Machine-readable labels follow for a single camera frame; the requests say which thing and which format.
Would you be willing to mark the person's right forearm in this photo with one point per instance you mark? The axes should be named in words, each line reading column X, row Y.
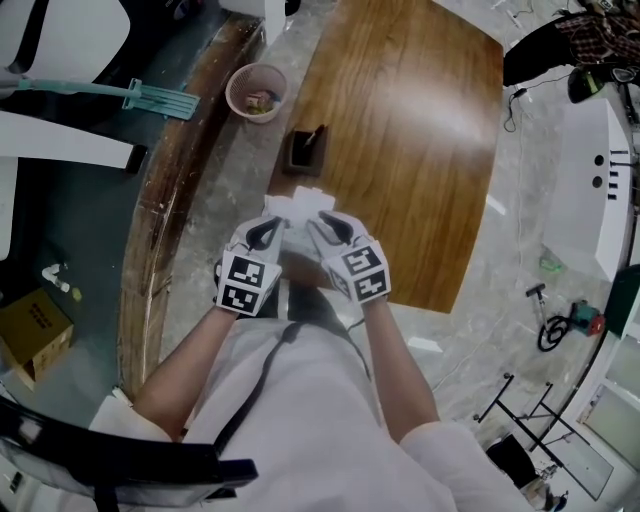
column 400, row 370

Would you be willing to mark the green small floor object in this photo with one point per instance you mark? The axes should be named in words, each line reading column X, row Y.
column 551, row 264

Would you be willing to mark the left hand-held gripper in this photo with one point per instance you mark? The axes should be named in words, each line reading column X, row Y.
column 243, row 285

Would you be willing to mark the person's white shirt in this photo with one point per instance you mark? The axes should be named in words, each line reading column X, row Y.
column 310, row 425

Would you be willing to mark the white wet wipe pack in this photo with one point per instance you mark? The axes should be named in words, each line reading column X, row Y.
column 302, row 210

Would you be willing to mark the white cabinet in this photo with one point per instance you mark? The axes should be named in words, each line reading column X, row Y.
column 585, row 190

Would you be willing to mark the black helmet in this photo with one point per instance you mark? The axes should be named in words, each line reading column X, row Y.
column 584, row 85

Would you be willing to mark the teal and red machine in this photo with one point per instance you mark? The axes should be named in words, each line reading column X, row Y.
column 587, row 316

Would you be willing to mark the cardboard box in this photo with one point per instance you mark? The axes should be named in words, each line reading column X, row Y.
column 35, row 330

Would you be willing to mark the dark green cabinet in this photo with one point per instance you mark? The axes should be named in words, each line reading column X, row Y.
column 625, row 300

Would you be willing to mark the pink plastic waste basket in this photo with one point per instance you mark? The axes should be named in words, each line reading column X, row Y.
column 256, row 90

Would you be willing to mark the person's left forearm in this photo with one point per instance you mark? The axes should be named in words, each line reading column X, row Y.
column 185, row 370

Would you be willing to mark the black folding stand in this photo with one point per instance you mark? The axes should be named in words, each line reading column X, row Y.
column 530, row 415

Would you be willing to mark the black hand air pump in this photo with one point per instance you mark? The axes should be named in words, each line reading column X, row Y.
column 539, row 300

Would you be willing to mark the brown square holder box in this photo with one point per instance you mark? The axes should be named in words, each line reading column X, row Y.
column 304, row 152

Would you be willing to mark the black office chair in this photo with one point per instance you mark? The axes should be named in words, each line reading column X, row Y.
column 100, row 460

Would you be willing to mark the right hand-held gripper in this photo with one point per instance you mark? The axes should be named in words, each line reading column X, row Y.
column 361, row 272

